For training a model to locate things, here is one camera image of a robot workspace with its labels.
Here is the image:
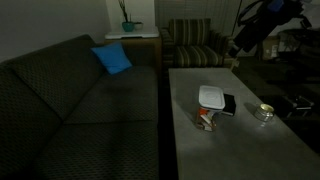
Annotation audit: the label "striped armchair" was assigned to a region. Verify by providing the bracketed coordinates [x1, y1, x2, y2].
[159, 17, 240, 70]

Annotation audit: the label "small white pot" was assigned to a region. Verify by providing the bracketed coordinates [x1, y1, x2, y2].
[133, 21, 145, 31]

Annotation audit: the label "black spiral notebook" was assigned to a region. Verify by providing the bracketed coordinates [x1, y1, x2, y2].
[220, 93, 237, 117]

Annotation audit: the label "black electronic box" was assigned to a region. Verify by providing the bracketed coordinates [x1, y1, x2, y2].
[282, 94, 316, 112]

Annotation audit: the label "blue pillow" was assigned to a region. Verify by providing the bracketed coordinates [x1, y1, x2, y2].
[90, 41, 134, 76]

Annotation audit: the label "clear plastic container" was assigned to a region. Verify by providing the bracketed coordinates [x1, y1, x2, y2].
[194, 101, 222, 133]

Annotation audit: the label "cardboard box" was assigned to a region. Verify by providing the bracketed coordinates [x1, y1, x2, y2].
[262, 35, 282, 62]

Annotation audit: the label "dark patterned sofa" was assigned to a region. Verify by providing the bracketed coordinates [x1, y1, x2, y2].
[0, 33, 161, 180]

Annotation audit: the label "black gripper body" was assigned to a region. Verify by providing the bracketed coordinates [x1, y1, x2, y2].
[232, 13, 273, 52]

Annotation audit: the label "teal plant pot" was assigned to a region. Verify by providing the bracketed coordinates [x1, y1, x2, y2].
[121, 21, 136, 33]

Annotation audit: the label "window blinds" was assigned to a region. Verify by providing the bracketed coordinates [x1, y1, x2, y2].
[154, 0, 242, 28]

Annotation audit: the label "wooden side table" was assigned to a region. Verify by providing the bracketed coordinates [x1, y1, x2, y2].
[103, 35, 164, 74]

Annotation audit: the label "candle in glass jar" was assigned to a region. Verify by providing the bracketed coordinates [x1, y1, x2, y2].
[253, 103, 276, 123]

